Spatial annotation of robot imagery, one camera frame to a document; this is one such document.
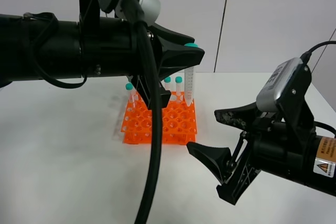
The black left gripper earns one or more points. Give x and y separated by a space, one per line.
110 49

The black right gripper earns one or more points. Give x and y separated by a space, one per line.
278 151

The teal-capped test tube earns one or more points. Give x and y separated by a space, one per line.
188 85

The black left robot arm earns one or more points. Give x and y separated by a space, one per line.
31 45

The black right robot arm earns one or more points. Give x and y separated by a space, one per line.
323 166

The row test tube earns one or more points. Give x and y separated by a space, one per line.
167 85
178 85

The orange test tube rack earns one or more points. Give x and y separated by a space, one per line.
179 124

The front-left racked test tube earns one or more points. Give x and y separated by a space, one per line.
131 96

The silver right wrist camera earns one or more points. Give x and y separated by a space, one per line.
283 96

